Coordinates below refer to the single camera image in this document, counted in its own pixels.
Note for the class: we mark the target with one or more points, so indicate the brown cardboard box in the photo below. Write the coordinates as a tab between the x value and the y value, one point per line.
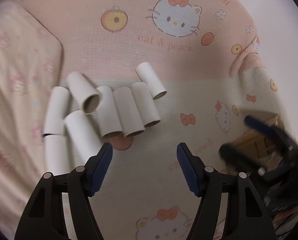
254	142

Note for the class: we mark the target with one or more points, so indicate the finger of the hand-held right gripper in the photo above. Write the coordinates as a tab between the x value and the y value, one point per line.
264	128
236	155

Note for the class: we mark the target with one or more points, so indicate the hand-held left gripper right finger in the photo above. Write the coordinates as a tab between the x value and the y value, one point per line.
186	167

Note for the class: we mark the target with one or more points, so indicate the pile of white tubes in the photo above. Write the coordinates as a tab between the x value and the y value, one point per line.
126	110

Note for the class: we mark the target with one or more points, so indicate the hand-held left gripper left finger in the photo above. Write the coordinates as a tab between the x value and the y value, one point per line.
102	167

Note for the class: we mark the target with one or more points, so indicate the pink floral pillow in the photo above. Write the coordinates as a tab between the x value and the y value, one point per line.
18	80

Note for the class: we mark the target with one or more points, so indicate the cat print blanket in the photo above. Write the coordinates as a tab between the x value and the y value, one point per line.
164	62

